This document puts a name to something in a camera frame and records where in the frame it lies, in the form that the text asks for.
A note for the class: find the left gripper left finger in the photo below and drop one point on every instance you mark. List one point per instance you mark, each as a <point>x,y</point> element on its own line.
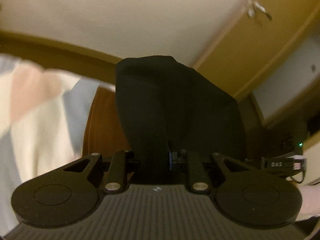
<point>122,164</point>

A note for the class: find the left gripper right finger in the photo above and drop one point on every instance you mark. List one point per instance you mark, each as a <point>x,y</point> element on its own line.
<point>187,169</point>

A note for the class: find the black garment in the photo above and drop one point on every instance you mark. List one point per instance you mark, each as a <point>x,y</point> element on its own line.
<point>165,106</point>

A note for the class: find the checkered quilt bedspread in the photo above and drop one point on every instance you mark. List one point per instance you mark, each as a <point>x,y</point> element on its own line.
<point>44,113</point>

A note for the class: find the cream room door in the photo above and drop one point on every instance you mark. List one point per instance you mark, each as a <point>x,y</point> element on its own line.
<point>254,41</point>

